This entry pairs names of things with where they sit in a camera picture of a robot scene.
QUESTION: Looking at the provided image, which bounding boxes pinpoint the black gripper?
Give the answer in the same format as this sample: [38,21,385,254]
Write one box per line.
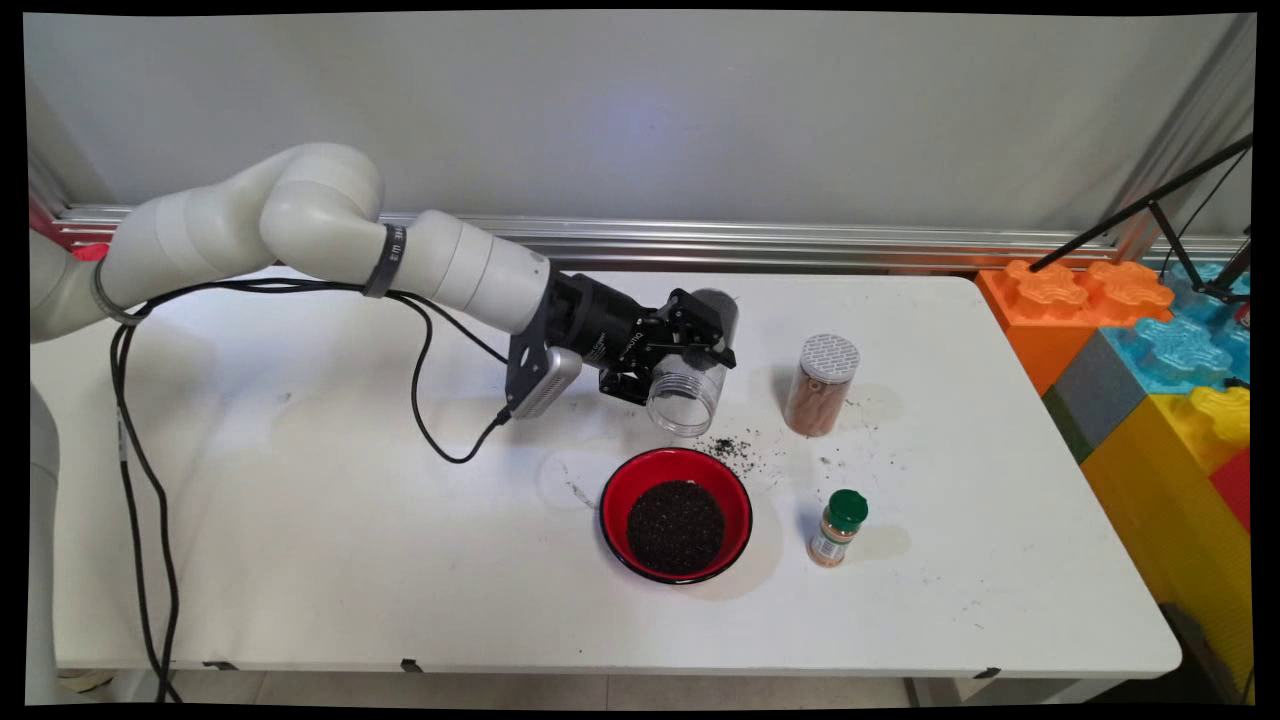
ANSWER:
[552,275,738,407]

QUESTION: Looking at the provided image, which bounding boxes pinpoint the clear plastic jar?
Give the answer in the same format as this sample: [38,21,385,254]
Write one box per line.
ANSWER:
[645,288,741,438]

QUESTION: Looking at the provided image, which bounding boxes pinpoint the scattered black seeds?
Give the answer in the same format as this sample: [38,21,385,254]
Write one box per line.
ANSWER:
[705,432,761,466]

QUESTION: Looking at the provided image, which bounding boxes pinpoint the red bowl with black rim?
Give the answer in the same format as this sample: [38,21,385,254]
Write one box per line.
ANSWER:
[598,447,754,586]

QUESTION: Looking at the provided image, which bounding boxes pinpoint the white-lidded jar of brown sticks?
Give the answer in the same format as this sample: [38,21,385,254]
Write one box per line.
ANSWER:
[785,334,861,438]

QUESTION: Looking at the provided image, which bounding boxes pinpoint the black seeds pile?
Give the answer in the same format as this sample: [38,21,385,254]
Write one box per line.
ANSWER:
[626,480,726,576]

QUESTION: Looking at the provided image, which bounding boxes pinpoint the green-capped spice bottle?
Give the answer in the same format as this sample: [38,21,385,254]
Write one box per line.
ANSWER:
[808,489,869,569]

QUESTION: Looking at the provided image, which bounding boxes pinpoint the orange giant building block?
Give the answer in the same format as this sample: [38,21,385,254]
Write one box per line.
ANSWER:
[975,258,1176,396]

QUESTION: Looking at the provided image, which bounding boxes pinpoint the grey giant building block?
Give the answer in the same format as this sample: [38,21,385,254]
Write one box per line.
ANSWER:
[1045,330,1146,461]

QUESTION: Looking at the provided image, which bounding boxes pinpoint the blue giant building block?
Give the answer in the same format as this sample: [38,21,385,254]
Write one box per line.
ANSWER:
[1100,262,1253,396]

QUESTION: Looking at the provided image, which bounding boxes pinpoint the black tripod stand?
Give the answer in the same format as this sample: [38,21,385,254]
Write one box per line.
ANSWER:
[1030,135,1253,306]

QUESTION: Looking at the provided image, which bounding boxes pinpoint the yellow giant building block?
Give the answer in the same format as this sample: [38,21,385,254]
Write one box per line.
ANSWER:
[1080,385,1253,701]

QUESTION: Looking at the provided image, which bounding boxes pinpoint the red giant building block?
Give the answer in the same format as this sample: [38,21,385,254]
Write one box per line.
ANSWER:
[1208,445,1253,536]

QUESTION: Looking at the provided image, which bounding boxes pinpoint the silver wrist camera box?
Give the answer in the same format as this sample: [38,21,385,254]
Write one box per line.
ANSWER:
[515,345,584,419]

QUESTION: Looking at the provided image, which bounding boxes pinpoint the aluminium rail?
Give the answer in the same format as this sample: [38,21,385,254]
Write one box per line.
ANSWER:
[50,205,1251,273]

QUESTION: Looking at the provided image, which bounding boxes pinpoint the black camera cable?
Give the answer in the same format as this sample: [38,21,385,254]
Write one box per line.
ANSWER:
[110,280,513,701]

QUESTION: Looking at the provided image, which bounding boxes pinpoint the black strap near wrist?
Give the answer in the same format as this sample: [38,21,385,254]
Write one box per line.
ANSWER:
[362,224,408,299]

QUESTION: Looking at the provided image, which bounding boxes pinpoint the grey strap holding cables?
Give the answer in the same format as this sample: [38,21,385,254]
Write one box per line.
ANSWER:
[92,255,146,328]

